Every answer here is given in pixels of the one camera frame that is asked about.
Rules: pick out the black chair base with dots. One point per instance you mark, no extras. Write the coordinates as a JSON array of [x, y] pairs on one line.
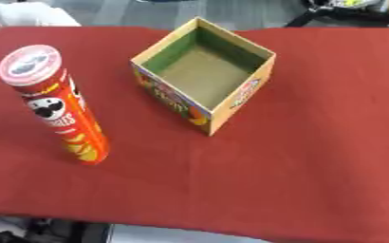
[[347, 11]]

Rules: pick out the red cylindrical chips can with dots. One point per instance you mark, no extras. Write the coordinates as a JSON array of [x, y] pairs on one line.
[[65, 120]]

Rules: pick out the person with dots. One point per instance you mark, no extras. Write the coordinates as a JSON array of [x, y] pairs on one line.
[[32, 14]]

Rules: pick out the open cardboard box green inside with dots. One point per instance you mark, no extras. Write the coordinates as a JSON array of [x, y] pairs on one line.
[[203, 76]]

